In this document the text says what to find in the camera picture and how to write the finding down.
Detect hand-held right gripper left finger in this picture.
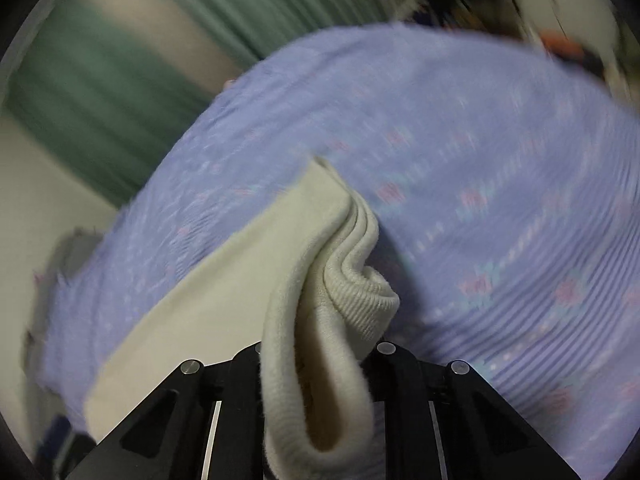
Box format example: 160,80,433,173
64,344,267,480

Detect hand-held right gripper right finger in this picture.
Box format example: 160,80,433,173
359,341,585,480

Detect cream pants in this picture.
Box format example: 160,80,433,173
82,156,402,480

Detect purple patterned blanket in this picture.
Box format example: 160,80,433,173
40,22,640,480

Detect beige sheer curtain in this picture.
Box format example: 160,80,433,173
65,0,257,97

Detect orange container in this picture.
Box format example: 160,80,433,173
544,31,585,58

